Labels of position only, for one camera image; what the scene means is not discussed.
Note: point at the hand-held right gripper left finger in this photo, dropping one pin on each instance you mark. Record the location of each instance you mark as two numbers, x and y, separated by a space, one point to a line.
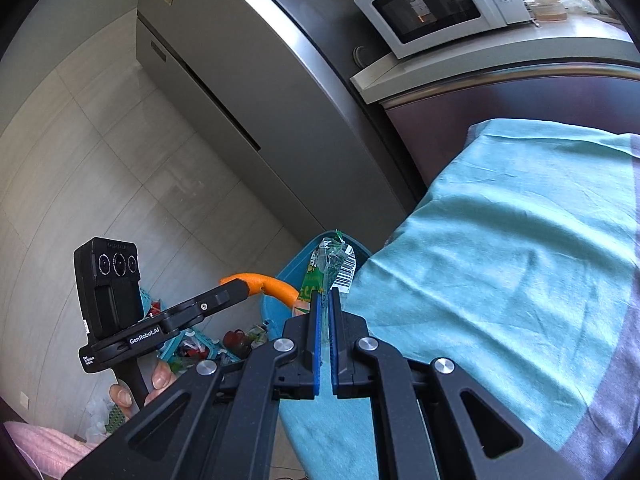
316 350

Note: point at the white plastic bag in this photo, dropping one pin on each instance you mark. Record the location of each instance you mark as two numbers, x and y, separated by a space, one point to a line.
102 420

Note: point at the grey refrigerator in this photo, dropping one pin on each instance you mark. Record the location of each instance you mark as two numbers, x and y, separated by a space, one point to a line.
250 85

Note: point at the dark brown base cabinets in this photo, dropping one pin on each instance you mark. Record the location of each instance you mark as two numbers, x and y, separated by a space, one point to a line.
500 105

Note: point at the teal and grey tablecloth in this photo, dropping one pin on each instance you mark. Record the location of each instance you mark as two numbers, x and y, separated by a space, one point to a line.
500 260

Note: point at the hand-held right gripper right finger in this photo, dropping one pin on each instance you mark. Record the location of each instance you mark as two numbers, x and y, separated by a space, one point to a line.
336 350

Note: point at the grey round wall hook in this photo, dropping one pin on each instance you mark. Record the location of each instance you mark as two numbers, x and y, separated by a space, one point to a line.
361 56

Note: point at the beige kitchen countertop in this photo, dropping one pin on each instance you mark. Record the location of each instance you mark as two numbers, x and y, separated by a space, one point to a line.
500 57

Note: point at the white microwave oven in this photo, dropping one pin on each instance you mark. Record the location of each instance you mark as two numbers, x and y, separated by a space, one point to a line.
430 5

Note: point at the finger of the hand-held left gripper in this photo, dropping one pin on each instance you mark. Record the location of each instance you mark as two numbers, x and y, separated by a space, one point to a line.
210 302

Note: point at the person's left hand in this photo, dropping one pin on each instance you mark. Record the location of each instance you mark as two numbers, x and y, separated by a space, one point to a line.
162 375

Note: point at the green and clear plastic wrapper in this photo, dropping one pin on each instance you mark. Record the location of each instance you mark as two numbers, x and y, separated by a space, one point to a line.
325 265

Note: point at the blue plastic bin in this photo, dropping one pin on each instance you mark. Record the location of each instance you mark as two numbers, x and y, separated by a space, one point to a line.
272 312

